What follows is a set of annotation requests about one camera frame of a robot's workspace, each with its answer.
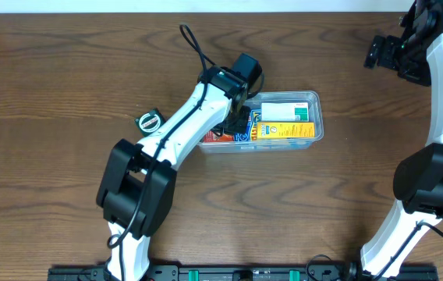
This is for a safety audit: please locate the blue Kool Fever box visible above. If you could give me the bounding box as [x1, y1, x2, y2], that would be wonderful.
[233, 109, 261, 142]

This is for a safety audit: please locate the white Panadol box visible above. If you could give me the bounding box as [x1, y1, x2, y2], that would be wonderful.
[261, 102, 310, 122]

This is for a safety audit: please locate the yellow medicine box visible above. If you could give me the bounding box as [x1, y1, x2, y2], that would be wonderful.
[256, 122, 315, 140]

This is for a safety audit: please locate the red medicine box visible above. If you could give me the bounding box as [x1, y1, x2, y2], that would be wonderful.
[203, 131, 234, 143]

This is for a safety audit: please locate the green round-logo box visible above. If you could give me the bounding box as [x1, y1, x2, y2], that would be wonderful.
[135, 108, 165, 137]

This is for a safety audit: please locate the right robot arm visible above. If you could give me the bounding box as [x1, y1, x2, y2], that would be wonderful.
[346, 0, 443, 280]

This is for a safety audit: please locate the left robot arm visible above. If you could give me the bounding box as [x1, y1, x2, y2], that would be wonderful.
[96, 54, 263, 280]

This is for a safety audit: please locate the clear plastic container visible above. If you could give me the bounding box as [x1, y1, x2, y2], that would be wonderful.
[198, 91, 324, 153]

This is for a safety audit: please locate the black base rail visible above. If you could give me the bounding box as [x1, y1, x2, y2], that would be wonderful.
[48, 264, 440, 281]

